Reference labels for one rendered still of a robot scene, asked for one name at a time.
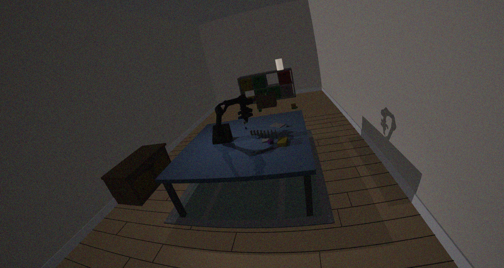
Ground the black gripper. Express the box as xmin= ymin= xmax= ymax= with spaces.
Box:
xmin=238 ymin=107 xmax=253 ymax=122

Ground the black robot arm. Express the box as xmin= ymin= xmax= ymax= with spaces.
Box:
xmin=213 ymin=95 xmax=253 ymax=137

